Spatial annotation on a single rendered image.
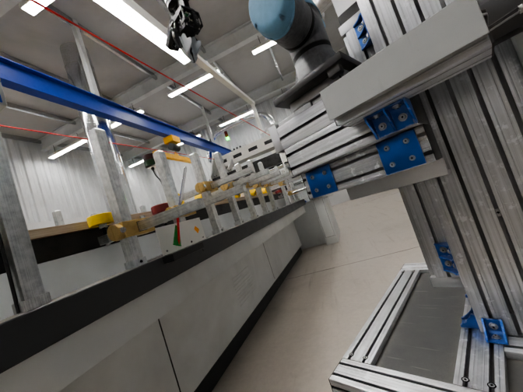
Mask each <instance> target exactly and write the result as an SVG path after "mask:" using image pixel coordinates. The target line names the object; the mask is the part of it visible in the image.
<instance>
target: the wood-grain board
mask: <svg viewBox="0 0 523 392"><path fill-rule="evenodd" d="M243 200H245V197H240V198H236V201H243ZM226 203H229V202H228V199H226V200H222V201H219V202H217V203H215V205H222V204H226ZM140 215H145V217H150V216H153V214H152V211H151V212H141V213H136V214H131V217H132V220H133V219H139V216H140ZM87 229H95V228H89V226H88V223H87V221H86V222H77V223H71V224H66V225H61V226H52V227H46V228H41V229H32V230H28V232H29V235H30V240H36V239H41V238H45V237H49V236H57V235H61V234H66V233H74V232H78V231H83V230H87Z"/></svg>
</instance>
